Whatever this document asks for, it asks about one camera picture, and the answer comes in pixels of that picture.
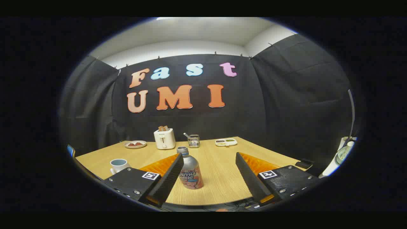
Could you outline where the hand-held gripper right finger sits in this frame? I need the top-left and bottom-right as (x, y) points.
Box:
(235, 152), (321, 206)

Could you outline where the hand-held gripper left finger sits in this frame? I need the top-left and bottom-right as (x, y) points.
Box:
(102, 153), (185, 208)

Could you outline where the silver juice bottle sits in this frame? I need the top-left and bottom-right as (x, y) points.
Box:
(176, 147), (204, 190)

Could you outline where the white cup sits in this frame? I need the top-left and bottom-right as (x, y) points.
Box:
(110, 158), (131, 175)

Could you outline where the wooden table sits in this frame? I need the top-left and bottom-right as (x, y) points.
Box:
(75, 136), (314, 206)

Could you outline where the white toaster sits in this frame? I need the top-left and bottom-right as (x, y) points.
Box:
(154, 128), (176, 150)

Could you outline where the white divided tray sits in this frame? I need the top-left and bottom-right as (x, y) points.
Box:
(215, 138), (238, 147)

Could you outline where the white round plate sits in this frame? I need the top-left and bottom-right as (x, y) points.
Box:
(124, 140), (147, 149)

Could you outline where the small black flat object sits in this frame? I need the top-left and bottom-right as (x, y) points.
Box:
(295, 159), (314, 170)

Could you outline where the white plastic stand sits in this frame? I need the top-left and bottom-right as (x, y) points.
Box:
(319, 136), (357, 178)

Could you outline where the thin grey curved pole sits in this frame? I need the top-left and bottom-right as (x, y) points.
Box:
(347, 89), (356, 142)

